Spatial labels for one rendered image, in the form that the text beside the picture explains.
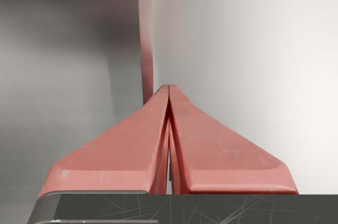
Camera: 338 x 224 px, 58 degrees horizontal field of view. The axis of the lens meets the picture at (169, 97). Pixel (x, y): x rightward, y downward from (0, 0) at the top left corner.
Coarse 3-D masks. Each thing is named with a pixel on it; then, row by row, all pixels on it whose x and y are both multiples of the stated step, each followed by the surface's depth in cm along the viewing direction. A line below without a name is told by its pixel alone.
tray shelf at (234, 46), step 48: (192, 0) 13; (240, 0) 13; (288, 0) 13; (336, 0) 13; (192, 48) 14; (240, 48) 14; (288, 48) 14; (336, 48) 14; (192, 96) 16; (240, 96) 16; (288, 96) 16; (336, 96) 16; (288, 144) 18; (336, 144) 18; (336, 192) 21
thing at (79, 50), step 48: (0, 0) 12; (48, 0) 12; (96, 0) 12; (144, 0) 9; (0, 48) 13; (48, 48) 13; (96, 48) 14; (144, 48) 10; (0, 96) 15; (48, 96) 15; (96, 96) 15; (144, 96) 11; (0, 144) 16; (48, 144) 17; (0, 192) 19
